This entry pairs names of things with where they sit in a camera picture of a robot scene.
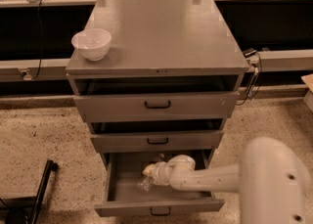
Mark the black power adapter with cable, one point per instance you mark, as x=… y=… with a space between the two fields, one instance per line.
x=254 y=61

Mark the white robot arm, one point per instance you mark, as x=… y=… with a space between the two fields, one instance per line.
x=270 y=178

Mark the grey middle drawer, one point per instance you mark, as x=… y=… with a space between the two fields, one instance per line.
x=164 y=135

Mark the grey drawer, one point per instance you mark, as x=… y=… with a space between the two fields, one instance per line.
x=123 y=197
x=164 y=135
x=103 y=100

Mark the grey top drawer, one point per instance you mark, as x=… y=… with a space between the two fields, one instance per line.
x=103 y=100

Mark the clear plastic water bottle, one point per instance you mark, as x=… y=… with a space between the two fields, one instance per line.
x=146 y=182

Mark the black stand leg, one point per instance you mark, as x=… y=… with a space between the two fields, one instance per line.
x=25 y=210

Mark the white bowl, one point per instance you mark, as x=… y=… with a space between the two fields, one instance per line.
x=92 y=44

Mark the grey bottom drawer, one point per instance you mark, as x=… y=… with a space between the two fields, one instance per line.
x=123 y=197

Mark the wall power outlet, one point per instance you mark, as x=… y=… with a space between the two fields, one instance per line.
x=26 y=74

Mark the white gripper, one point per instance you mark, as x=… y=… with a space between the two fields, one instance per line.
x=157 y=172

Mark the grey drawer cabinet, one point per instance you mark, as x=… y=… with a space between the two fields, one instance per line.
x=164 y=40

